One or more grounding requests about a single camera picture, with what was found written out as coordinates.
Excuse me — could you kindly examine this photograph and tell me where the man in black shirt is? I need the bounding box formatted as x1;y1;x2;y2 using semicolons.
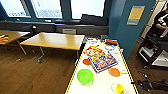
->
148;1;168;38

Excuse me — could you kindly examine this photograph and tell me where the grey vent panel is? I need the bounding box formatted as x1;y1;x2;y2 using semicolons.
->
61;28;78;35

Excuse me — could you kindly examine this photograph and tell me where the bright window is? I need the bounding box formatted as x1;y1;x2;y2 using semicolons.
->
70;0;106;20
0;0;31;19
31;0;64;20

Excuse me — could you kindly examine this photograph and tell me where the flat red disc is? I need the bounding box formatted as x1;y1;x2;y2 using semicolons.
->
82;58;92;66

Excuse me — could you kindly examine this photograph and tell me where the white bowl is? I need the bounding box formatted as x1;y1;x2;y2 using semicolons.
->
87;38;100;46

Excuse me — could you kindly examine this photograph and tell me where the small orange item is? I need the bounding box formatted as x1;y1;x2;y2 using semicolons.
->
107;67;122;78

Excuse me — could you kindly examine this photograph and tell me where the red and black item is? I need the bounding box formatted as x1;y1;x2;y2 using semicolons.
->
105;39;119;46

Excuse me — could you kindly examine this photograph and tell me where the white wall outlet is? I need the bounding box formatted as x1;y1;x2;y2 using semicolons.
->
118;48;124;54

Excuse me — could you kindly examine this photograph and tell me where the small orange toy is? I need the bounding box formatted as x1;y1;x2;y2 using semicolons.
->
0;34;8;43

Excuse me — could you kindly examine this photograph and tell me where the red game box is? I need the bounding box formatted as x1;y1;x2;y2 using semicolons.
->
83;45;105;57

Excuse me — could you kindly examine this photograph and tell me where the small yellow bowl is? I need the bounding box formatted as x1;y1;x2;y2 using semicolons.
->
113;83;125;94

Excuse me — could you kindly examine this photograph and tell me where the cream top table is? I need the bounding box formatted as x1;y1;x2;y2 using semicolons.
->
19;31;86;64

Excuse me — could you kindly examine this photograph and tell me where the dark sofa backrest cushion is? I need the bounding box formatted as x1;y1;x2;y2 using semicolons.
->
80;13;109;27

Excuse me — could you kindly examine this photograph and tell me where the green bowl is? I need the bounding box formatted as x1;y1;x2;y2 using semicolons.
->
76;68;94;86

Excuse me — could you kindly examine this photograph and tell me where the yellow wooden table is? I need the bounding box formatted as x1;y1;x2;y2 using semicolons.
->
0;29;32;57

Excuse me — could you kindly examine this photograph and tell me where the colourful picture book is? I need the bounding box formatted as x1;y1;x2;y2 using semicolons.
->
88;52;120;74

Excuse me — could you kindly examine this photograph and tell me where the dark window bench sofa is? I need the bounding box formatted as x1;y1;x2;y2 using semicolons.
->
0;19;110;38

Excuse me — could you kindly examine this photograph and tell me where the yellow wall sign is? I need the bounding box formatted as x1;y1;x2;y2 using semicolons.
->
126;5;147;27

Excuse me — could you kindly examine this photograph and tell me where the black wheeled cart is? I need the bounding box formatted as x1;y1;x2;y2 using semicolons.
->
135;34;168;70

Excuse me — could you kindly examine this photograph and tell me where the small yellow stick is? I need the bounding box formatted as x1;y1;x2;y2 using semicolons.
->
120;70;128;75

